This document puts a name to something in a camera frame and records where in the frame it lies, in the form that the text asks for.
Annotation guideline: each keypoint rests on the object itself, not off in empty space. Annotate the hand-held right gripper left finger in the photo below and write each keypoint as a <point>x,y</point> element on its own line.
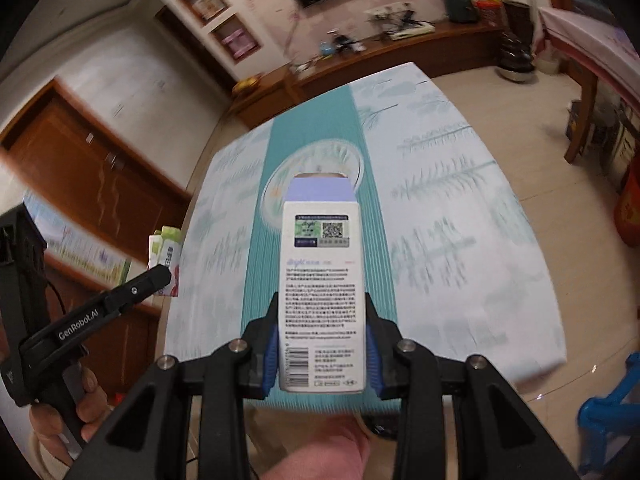
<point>271,355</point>

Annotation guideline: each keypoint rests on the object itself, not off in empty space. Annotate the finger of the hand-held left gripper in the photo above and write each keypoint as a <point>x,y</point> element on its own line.
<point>142,285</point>

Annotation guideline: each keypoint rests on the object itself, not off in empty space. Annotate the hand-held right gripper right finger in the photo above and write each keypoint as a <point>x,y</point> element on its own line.
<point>374,360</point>

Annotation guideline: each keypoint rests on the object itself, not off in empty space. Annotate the green carton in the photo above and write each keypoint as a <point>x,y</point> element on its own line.
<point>167,255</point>

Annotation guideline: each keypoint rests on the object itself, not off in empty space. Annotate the white purple cardboard box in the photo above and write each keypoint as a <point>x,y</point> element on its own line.
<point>322,285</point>

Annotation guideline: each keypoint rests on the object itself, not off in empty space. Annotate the person's left hand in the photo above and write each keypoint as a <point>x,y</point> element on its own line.
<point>92,410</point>

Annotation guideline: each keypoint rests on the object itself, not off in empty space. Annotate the person's legs pink trousers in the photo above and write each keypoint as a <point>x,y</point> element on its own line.
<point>320,450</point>

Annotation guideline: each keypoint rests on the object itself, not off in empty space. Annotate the brown wooden door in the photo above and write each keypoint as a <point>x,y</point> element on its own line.
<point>85,160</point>

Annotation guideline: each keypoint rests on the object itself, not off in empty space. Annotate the leaf print teal tablecloth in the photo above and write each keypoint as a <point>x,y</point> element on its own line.
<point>450,240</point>

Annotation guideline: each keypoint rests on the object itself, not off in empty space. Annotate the fruit plate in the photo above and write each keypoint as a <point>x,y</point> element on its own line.
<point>248,83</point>

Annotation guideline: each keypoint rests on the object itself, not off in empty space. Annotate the blue plastic stool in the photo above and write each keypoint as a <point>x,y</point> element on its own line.
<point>610,415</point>

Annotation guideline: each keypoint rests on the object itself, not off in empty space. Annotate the red plastic bucket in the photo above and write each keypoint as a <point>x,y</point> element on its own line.
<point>629,207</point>

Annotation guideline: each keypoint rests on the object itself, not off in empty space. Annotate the wooden television cabinet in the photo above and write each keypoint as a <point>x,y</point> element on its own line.
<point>400,55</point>

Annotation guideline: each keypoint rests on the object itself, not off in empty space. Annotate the white set-top box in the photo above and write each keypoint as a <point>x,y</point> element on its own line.
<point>412,31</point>

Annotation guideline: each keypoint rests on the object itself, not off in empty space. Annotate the black ceramic jar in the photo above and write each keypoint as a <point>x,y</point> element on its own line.
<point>517,60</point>

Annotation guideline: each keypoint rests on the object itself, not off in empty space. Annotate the dark green appliance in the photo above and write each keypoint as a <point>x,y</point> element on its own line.
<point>460,5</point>

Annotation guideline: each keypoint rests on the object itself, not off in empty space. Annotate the red plastic basket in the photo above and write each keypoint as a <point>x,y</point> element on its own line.
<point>489,10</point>

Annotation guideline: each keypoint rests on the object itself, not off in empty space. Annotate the wooden table pink cloth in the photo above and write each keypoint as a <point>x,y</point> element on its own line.
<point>590,35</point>

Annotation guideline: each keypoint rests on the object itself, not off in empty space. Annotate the wall poster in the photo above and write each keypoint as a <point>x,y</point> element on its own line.
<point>85,245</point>

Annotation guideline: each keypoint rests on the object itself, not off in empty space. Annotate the wall niche pink dumbbells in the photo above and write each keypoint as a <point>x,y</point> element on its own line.
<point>237,40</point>

